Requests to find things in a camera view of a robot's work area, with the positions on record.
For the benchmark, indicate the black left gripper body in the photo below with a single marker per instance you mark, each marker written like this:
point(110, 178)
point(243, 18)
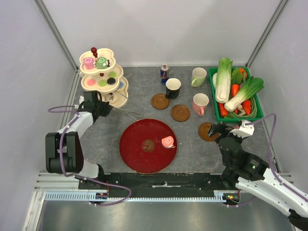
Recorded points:
point(104, 108)

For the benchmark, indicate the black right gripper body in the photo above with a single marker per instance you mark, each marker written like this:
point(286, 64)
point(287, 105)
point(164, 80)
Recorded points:
point(225, 132)

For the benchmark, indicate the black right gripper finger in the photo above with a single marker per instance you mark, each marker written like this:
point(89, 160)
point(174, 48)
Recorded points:
point(212, 132)
point(218, 126)

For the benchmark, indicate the white chocolate sprinkle donut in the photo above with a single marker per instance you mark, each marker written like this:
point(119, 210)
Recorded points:
point(112, 97)

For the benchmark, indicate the silver metal serving tongs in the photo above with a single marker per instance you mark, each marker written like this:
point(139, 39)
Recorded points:
point(128, 106)

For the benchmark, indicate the green macaron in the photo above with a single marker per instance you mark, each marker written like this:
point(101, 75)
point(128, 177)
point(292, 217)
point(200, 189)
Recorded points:
point(112, 74)
point(102, 83)

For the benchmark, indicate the pink macaron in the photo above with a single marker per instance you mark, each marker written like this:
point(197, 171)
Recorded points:
point(91, 82)

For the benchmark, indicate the black sandwich cookie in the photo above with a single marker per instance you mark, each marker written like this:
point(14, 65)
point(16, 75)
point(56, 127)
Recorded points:
point(111, 81)

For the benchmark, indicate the green swirl roll cake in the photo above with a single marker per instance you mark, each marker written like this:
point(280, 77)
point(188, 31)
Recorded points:
point(102, 63)

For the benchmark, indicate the salmon pink swirl roll cake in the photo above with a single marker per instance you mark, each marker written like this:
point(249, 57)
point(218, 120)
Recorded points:
point(168, 142)

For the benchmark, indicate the hot pink swirl roll cake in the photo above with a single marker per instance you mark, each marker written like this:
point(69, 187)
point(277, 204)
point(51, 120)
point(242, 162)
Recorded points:
point(89, 62)

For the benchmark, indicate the black mug white inside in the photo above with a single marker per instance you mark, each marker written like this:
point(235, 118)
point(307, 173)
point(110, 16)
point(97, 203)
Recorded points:
point(173, 86)

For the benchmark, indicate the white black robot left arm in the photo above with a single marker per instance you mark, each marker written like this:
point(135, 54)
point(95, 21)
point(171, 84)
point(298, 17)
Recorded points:
point(63, 152)

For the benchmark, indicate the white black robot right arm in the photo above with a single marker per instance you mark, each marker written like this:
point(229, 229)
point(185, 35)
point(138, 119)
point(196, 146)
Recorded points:
point(248, 172)

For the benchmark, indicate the brown wooden coaster right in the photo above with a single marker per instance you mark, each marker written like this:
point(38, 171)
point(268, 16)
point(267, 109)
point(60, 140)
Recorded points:
point(203, 132)

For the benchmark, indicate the brown wooden coaster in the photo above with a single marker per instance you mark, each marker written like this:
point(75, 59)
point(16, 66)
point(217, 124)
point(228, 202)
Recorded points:
point(180, 113)
point(160, 102)
point(203, 132)

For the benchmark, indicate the toy orange carrot lower left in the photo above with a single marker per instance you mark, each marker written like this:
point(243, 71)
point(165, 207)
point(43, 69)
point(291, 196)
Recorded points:
point(223, 112)

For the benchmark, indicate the toy orange carrot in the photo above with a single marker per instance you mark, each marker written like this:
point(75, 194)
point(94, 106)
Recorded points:
point(234, 89)
point(223, 112)

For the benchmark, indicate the pink mug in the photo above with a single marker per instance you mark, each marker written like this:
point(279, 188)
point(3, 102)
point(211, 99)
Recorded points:
point(200, 102)

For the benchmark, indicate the cream three-tier dessert stand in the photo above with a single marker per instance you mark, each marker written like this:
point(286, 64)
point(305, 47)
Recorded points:
point(99, 74)

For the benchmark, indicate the brown wooden coaster middle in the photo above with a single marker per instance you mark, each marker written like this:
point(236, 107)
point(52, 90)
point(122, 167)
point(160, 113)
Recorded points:
point(180, 113)

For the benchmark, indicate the toy green long beans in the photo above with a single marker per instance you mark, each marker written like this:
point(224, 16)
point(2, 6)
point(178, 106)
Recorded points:
point(253, 112)

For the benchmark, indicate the toy orange carrot upper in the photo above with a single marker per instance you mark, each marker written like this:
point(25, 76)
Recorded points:
point(234, 89)

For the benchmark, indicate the green plastic crate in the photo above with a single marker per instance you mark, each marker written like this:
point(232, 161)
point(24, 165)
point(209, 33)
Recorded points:
point(211, 72)

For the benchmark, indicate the toy napa cabbage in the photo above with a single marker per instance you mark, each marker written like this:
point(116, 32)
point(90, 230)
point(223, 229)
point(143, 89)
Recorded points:
point(223, 80)

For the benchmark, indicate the toy leafy green vegetable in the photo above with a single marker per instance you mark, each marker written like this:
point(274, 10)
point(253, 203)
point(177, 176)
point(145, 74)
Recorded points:
point(239, 75)

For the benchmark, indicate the round red lacquer tray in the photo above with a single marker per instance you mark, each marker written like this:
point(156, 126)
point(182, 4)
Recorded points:
point(141, 149)

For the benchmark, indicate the toy bok choy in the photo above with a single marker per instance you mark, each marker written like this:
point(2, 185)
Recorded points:
point(250, 88)

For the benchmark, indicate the light green mug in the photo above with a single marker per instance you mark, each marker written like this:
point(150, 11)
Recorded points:
point(198, 76)

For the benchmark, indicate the brown wooden coaster left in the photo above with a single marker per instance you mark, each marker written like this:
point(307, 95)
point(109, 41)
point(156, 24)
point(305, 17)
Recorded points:
point(160, 102)

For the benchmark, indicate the red bull can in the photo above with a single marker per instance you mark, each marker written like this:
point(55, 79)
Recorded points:
point(163, 73)

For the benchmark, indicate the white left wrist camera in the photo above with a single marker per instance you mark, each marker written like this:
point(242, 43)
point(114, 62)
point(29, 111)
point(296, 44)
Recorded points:
point(80, 101)

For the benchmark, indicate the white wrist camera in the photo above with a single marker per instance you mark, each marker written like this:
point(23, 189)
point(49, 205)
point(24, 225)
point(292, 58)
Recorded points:
point(80, 101)
point(244, 130)

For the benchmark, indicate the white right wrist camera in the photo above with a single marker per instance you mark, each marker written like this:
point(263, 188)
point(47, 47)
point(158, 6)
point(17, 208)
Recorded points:
point(244, 130)

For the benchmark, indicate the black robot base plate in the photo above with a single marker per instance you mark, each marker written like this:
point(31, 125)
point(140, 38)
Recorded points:
point(208, 181)

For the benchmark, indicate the white slotted cable duct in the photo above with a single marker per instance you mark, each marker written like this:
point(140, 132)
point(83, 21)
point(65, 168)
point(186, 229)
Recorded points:
point(105, 197)

